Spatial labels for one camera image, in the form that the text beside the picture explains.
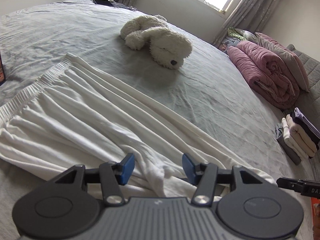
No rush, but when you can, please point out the white pants garment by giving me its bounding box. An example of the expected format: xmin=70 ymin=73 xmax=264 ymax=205
xmin=0 ymin=52 xmax=278 ymax=198

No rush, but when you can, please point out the patterned clothes pile by curtain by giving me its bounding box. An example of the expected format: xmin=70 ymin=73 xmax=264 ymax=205
xmin=218 ymin=27 xmax=258 ymax=53

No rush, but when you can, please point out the orange red booklet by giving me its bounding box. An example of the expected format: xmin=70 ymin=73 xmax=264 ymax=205
xmin=311 ymin=198 xmax=320 ymax=240

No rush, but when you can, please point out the black folded garment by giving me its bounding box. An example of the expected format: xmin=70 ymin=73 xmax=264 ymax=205
xmin=290 ymin=112 xmax=320 ymax=158

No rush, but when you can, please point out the beige folded garment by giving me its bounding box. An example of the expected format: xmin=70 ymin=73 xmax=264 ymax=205
xmin=285 ymin=113 xmax=318 ymax=157

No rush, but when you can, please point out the white folded garment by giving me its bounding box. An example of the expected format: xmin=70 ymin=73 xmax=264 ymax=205
xmin=281 ymin=118 xmax=310 ymax=159

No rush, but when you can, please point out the dark grey folded sweater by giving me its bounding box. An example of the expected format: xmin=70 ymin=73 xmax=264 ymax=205
xmin=274 ymin=123 xmax=302 ymax=165

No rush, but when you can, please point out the lavender folded garment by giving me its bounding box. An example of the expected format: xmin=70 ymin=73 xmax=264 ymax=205
xmin=294 ymin=107 xmax=320 ymax=138

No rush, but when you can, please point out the grey bed sheet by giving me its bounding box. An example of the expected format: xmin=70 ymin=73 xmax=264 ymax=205
xmin=1 ymin=0 xmax=319 ymax=239

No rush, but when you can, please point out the pink folded quilt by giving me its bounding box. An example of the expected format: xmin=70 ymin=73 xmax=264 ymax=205
xmin=227 ymin=41 xmax=300 ymax=110

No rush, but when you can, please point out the grey quilted headboard cover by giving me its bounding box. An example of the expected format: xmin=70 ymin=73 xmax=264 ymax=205
xmin=287 ymin=44 xmax=319 ymax=98

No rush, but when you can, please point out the white plush dog toy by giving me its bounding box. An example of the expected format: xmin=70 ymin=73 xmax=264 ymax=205
xmin=120 ymin=15 xmax=193 ymax=69

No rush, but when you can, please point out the smartphone on stand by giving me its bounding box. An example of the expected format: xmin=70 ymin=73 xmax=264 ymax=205
xmin=0 ymin=57 xmax=6 ymax=85

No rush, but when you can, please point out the grey pink-edged pillow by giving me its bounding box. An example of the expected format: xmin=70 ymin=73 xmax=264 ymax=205
xmin=255 ymin=33 xmax=310 ymax=92

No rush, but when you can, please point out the grey window curtain right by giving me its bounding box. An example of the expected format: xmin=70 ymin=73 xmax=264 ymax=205
xmin=212 ymin=0 xmax=280 ymax=47

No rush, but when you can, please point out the black tablet on bed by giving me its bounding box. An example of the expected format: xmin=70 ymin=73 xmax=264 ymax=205
xmin=92 ymin=0 xmax=114 ymax=7

